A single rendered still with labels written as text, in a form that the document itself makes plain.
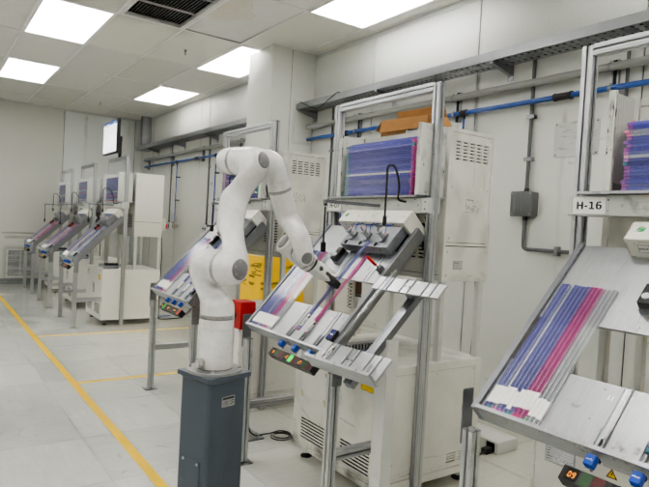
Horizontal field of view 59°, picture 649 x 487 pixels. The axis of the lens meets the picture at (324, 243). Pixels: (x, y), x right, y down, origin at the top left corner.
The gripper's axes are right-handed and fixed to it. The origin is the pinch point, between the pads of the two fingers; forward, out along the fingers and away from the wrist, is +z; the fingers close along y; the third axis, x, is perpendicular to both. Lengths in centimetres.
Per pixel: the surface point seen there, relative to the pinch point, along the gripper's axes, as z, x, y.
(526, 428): 7, 28, -104
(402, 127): 15, -106, 40
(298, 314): 9.3, 14.6, 26.3
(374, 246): 10.2, -25.8, 2.1
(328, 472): 34, 67, -14
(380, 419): 25, 40, -36
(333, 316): 10.0, 10.9, 2.6
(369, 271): 14.5, -15.5, 2.1
